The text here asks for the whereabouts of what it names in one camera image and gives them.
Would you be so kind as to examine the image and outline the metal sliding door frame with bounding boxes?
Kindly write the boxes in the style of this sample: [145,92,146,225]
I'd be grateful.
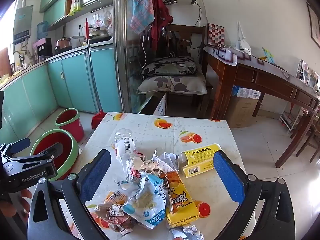
[112,0,152,114]

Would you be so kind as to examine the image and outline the yellow green bag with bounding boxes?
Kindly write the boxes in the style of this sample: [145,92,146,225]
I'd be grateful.
[68,0,83,16]

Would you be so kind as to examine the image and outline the hanging plastic bags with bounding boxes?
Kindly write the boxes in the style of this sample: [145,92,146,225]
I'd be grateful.
[91,9,113,31]

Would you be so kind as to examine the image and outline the red silver foil wrapper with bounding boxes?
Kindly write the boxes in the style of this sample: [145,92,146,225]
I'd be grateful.
[125,152,156,183]

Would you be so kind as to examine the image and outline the brown wooden desk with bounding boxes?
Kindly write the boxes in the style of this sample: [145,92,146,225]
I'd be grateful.
[203,46,320,168]

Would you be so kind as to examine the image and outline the white purple desk cover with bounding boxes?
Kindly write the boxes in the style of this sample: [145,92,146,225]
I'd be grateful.
[212,46,302,81]

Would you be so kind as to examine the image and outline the white desk appliance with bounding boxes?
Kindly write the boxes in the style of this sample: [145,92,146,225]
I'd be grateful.
[234,21,253,54]

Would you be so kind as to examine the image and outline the light floral pillow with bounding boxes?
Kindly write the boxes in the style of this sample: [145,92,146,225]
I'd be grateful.
[137,74,208,96]

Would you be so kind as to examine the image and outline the wok with metal lid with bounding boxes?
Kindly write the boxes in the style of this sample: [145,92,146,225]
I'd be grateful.
[87,29,113,43]

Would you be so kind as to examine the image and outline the white paper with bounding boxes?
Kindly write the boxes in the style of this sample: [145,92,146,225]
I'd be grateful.
[151,149,180,173]

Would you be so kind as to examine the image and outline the white wire rack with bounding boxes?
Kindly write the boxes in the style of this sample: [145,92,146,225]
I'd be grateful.
[279,102,301,134]

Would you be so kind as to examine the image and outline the blue water jug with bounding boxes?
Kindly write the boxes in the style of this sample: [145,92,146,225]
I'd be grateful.
[37,21,49,39]

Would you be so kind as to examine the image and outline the blue white carton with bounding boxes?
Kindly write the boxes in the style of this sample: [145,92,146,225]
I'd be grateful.
[231,85,261,100]

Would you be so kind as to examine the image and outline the plaid towel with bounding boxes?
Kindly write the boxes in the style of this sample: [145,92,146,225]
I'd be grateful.
[130,0,155,34]

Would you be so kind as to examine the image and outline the red garment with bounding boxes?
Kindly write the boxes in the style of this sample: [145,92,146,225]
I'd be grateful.
[149,0,174,51]

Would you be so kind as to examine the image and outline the yellow drink carton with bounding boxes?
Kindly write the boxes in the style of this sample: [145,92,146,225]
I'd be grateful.
[160,171,200,228]

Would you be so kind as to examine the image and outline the dark wooden chair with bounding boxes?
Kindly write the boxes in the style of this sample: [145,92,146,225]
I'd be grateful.
[155,24,213,113]

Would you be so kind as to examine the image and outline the brown cardboard box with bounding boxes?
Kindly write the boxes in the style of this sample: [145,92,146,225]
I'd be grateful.
[226,94,262,129]

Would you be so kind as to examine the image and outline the clear plastic bottle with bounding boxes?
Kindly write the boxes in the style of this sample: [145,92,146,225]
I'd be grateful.
[114,128,137,171]

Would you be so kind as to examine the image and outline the copper cooking pot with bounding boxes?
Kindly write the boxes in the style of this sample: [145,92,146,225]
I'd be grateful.
[54,37,73,53]

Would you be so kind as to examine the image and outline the wall water heater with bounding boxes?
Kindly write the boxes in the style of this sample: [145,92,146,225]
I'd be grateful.
[12,5,34,46]

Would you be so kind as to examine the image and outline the dark floral cushion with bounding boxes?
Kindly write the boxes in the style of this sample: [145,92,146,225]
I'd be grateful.
[142,56,198,77]

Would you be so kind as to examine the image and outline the blue white snack bag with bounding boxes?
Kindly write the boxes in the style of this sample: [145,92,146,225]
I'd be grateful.
[121,171,168,230]

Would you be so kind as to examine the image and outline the white cable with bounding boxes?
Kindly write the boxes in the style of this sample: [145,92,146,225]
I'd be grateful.
[141,27,151,68]

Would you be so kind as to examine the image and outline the small red bucket green rim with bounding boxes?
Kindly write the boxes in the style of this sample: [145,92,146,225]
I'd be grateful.
[55,108,85,142]

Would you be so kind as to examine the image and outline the black charger cable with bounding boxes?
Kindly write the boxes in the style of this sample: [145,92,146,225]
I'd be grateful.
[192,2,208,55]

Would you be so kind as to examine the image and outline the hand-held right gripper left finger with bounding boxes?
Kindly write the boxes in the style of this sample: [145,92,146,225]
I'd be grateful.
[27,149,112,240]

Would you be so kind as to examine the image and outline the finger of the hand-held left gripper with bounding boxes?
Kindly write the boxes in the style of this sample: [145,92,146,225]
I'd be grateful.
[30,142,64,161]
[0,137,31,158]

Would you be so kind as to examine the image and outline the foil ball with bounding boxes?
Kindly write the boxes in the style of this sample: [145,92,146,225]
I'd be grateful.
[167,224,204,240]

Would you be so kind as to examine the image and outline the teal lower kitchen cabinets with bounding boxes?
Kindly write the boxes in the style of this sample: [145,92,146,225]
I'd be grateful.
[0,44,123,140]

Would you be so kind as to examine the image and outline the red white checkered box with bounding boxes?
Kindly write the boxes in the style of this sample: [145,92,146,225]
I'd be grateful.
[207,23,226,48]

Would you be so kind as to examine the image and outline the yellow medicine box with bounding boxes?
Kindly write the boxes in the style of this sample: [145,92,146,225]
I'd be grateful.
[180,143,222,178]

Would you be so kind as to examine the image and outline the red long-handled dustpan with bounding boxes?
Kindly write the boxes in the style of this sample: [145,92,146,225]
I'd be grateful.
[85,18,107,133]

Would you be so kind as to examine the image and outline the white box blue print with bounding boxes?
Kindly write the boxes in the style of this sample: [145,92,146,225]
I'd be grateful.
[156,94,167,117]

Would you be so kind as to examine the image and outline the teal upper kitchen cabinets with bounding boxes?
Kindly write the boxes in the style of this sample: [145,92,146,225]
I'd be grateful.
[39,0,83,28]

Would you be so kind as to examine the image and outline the framed wall picture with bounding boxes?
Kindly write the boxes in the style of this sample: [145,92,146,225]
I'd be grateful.
[306,2,320,48]

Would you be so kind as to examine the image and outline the small orange wrapper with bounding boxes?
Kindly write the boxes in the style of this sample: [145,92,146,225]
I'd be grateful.
[104,191,128,207]

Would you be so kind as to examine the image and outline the teal kitchen cabinets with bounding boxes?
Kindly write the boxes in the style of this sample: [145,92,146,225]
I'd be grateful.
[39,0,83,28]
[0,44,123,140]

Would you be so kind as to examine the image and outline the row of books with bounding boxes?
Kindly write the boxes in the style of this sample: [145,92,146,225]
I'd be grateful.
[296,60,320,92]

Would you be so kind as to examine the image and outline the large red bin green rim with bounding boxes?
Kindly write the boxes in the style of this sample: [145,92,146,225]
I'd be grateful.
[30,129,80,182]

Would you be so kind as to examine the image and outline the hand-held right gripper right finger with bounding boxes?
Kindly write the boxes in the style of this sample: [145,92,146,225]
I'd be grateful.
[212,150,295,240]

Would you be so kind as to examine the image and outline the fruit print tablecloth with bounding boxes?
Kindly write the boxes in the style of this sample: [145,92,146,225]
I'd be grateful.
[84,112,247,240]

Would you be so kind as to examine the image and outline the brown wooden side chair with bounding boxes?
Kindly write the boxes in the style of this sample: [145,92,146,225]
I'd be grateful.
[296,107,320,163]

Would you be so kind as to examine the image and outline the pink kitchen appliance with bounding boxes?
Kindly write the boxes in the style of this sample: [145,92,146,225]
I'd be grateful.
[33,38,53,61]

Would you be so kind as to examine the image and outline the person's left hand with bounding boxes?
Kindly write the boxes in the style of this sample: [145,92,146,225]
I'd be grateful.
[0,189,32,218]

